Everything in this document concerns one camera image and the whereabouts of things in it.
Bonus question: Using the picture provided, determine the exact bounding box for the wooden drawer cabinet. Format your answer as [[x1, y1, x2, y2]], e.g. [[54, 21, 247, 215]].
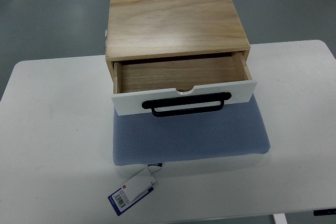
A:
[[105, 0, 251, 78]]

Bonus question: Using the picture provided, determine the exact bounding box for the white blue product tag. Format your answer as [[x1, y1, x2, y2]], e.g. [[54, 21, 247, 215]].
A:
[[108, 168, 156, 216]]

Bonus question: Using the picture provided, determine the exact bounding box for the black table controller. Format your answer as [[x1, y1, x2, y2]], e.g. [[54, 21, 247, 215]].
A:
[[313, 208, 336, 216]]

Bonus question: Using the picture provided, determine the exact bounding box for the blue grey cushion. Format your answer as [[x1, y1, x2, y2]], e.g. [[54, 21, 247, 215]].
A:
[[112, 97, 270, 166]]

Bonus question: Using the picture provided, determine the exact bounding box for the black drawer handle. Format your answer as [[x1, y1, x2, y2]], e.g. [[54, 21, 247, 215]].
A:
[[141, 92, 232, 117]]

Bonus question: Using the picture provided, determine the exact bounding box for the white table leg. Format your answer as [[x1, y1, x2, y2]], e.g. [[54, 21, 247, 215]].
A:
[[272, 214, 288, 224]]

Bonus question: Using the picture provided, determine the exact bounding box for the white drawer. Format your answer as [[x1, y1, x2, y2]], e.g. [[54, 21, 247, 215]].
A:
[[111, 52, 257, 116]]

